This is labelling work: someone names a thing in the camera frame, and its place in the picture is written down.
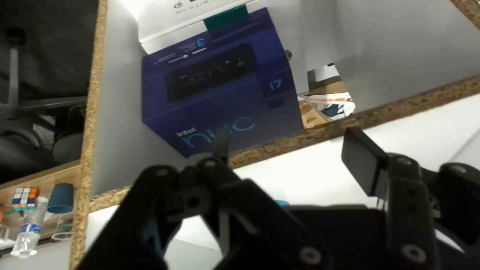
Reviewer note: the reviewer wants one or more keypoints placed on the clear plastic water bottle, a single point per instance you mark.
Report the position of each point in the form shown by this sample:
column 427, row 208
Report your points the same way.
column 30, row 229

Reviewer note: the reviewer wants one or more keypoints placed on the teal plastic cup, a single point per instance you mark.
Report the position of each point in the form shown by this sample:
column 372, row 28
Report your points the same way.
column 60, row 196

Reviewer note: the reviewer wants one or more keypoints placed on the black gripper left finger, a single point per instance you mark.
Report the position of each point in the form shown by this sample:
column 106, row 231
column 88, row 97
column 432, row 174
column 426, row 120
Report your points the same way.
column 240, row 210

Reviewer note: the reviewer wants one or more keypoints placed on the black office chair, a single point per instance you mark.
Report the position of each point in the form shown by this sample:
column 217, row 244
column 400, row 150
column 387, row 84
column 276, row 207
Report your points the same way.
column 30, row 129

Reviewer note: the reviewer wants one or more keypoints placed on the Rubik's cube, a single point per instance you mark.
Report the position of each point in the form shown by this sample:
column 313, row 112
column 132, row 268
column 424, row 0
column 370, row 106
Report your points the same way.
column 24, row 196

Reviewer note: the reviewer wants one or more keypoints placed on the blue Intel NUC box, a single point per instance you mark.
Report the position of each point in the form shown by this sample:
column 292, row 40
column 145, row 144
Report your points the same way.
column 219, row 99

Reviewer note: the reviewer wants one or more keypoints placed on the white box with green tape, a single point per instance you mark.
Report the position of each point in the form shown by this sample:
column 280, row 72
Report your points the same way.
column 165, row 19

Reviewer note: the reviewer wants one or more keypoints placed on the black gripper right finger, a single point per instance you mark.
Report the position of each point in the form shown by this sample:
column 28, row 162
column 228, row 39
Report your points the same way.
column 409, row 210

